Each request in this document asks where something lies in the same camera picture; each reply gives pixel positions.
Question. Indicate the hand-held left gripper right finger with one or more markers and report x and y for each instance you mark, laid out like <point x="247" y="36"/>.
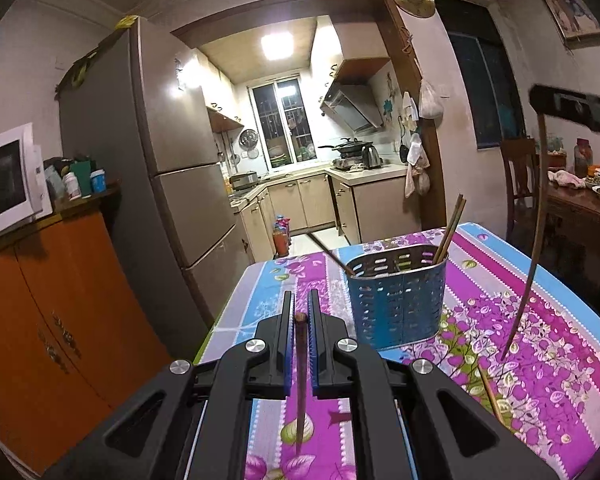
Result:
<point x="314" y="345"/>

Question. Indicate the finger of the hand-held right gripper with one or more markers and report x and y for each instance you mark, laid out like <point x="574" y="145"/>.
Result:
<point x="575" y="110"/>

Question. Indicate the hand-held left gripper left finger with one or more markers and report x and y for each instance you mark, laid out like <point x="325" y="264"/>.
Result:
<point x="288" y="345"/>

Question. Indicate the dark brown chopstick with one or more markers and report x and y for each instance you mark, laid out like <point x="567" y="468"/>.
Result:
<point x="301" y="385"/>

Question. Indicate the thin brown chopstick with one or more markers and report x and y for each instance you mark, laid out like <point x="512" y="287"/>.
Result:
<point x="449" y="225"/>
<point x="491" y="394"/>
<point x="455" y="227"/>
<point x="330" y="254"/>

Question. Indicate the blue perforated utensil holder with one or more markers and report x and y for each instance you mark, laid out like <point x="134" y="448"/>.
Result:
<point x="397" y="305"/>

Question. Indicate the long curved brown chopstick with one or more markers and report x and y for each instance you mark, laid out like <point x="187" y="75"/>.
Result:
<point x="532" y="260"/>

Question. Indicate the brown glass jar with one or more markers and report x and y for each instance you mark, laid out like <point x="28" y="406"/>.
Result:
<point x="583" y="157"/>

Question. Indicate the white cloth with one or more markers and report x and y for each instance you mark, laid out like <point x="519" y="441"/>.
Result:
<point x="566" y="179"/>

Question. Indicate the wooden chair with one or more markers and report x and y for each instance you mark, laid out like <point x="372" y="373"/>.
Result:
<point x="520" y="180"/>

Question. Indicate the dark window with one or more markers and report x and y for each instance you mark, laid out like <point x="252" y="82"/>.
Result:
<point x="485" y="80"/>

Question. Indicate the red bottles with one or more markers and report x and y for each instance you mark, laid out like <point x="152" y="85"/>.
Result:
<point x="281" y="237"/>

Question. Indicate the dark wooden side table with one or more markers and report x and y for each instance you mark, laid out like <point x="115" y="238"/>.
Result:
<point x="580" y="230"/>

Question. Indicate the beige kitchen cabinets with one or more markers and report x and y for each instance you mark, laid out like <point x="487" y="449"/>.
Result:
<point x="310" y="205"/>

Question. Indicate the white plastic bag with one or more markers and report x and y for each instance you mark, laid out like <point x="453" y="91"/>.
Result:
<point x="430" y="105"/>

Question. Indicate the hanging kitchen cloths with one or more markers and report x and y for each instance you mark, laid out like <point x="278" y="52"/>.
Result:
<point x="416" y="160"/>

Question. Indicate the steel cooking pot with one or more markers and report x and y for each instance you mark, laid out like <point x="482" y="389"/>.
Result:
<point x="243" y="180"/>

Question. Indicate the steel kettle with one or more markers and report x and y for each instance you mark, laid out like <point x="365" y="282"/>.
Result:
<point x="372" y="157"/>

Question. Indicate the black wok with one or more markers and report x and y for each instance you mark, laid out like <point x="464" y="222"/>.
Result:
<point x="347" y="146"/>

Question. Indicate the silver refrigerator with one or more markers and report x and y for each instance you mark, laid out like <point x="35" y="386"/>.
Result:
<point x="180" y="160"/>

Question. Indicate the floral striped tablecloth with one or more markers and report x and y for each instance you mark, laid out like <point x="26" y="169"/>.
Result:
<point x="530" y="335"/>

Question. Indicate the kitchen window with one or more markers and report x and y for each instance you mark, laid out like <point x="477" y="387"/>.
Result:
<point x="282" y="125"/>

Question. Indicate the steel range hood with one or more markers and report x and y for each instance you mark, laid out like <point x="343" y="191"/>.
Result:
<point x="352" y="107"/>

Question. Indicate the orange wooden cabinet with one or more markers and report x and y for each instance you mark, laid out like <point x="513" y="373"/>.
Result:
<point x="55" y="335"/>

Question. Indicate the blue and white jar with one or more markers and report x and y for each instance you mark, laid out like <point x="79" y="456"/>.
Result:
<point x="98" y="181"/>

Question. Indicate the white medicine bottle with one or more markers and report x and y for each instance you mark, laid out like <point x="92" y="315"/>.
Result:
<point x="72" y="187"/>

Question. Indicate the green container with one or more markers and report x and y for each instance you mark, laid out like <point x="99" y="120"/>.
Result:
<point x="82" y="172"/>

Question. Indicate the square ceiling light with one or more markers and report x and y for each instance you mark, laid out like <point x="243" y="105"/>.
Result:
<point x="277" y="46"/>

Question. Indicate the white microwave oven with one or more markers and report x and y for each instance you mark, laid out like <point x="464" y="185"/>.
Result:
<point x="5" y="185"/>

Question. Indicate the framed wall picture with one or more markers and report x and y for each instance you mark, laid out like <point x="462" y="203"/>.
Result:
<point x="572" y="12"/>

